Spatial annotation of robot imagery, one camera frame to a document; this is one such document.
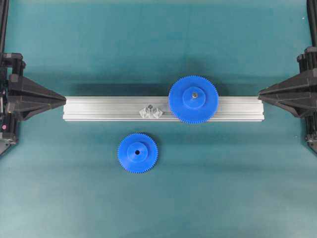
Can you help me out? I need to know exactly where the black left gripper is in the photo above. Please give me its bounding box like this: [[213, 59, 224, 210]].
[[0, 53, 66, 144]]

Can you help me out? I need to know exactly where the large blue plastic gear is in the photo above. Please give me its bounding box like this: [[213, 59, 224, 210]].
[[168, 75, 219, 124]]

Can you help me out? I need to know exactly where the small blue plastic gear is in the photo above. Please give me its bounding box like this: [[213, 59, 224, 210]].
[[117, 133, 159, 174]]

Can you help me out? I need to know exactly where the silver aluminium extrusion rail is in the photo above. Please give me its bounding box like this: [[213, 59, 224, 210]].
[[63, 96, 264, 122]]

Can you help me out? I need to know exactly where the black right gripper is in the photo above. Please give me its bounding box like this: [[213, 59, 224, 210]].
[[258, 45, 317, 153]]

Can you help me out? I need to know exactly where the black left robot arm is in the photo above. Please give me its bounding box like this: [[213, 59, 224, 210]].
[[0, 0, 66, 151]]

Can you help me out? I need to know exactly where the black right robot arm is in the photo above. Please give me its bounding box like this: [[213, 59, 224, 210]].
[[258, 0, 317, 152]]

